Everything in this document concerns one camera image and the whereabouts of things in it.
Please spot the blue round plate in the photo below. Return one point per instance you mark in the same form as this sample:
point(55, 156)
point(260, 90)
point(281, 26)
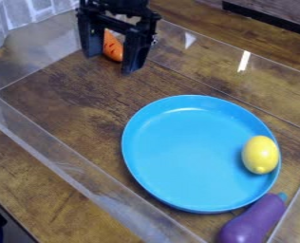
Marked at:
point(180, 147)

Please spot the yellow toy lemon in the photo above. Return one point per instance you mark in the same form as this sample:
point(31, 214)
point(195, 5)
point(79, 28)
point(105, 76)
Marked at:
point(259, 155)

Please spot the purple toy eggplant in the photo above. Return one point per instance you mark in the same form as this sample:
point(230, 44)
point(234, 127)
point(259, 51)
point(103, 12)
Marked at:
point(248, 227)

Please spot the white grid curtain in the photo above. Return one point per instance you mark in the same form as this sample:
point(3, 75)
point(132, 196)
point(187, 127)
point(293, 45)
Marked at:
point(19, 13)

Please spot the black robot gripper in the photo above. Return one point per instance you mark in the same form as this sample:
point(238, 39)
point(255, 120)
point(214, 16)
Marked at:
point(138, 38)

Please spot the orange toy carrot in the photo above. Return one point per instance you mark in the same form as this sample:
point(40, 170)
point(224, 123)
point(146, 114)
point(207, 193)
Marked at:
point(112, 48)

